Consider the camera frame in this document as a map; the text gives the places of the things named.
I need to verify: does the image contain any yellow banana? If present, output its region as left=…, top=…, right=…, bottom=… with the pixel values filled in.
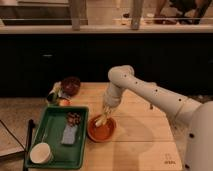
left=95, top=115, right=108, bottom=127

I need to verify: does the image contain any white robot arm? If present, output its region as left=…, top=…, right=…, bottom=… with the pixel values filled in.
left=103, top=65, right=213, bottom=171

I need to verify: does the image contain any red-orange bowl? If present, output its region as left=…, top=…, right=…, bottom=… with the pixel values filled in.
left=87, top=116, right=116, bottom=143

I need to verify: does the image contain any dark maroon bowl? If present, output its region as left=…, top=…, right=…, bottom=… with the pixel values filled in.
left=61, top=76, right=81, bottom=96

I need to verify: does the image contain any brown food cluster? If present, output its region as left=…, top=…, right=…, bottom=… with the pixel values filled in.
left=67, top=112, right=81, bottom=127

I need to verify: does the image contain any orange-red fruit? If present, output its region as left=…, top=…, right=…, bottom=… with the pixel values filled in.
left=59, top=99, right=70, bottom=106

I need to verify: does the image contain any grey-blue sponge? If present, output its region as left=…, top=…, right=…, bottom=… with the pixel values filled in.
left=61, top=125, right=78, bottom=145

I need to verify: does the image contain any green plastic tray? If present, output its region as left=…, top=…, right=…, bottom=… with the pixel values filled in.
left=25, top=106, right=89, bottom=170

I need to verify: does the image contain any black rod beside tray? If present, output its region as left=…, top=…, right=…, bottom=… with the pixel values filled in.
left=22, top=119, right=35, bottom=171

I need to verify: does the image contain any white cup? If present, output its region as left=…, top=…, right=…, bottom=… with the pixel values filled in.
left=29, top=142, right=53, bottom=164

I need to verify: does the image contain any person in background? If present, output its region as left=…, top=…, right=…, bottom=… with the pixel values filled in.
left=154, top=0, right=213, bottom=25

